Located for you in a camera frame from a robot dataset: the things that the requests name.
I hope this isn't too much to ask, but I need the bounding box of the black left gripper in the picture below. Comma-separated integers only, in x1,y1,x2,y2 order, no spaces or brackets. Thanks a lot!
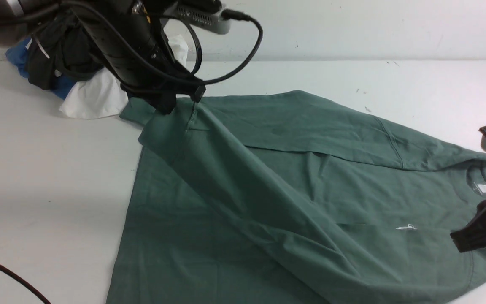
64,0,206,115

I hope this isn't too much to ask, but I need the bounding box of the green long-sleeved shirt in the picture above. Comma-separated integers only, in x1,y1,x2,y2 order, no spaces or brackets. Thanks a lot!
106,91,486,304

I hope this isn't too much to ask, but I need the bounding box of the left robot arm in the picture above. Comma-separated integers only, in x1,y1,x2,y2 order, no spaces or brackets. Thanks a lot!
0,0,205,114

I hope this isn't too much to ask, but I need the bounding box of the white crumpled garment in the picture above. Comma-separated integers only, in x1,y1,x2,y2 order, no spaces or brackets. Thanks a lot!
59,34,189,120

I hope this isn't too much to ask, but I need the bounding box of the dark green crumpled garment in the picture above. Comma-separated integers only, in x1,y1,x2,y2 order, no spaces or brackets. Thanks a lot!
25,14,103,90

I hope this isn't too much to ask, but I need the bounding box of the blue crumpled garment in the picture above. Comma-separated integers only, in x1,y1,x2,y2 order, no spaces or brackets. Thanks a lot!
5,37,76,100

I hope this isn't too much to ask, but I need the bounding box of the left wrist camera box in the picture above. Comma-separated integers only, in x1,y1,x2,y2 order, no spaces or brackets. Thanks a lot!
173,0,231,35

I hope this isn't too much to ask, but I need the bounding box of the black left camera cable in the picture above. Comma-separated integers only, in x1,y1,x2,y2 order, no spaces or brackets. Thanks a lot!
142,8,264,87

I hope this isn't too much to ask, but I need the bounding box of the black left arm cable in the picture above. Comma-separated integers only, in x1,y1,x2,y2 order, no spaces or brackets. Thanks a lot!
0,246,53,304

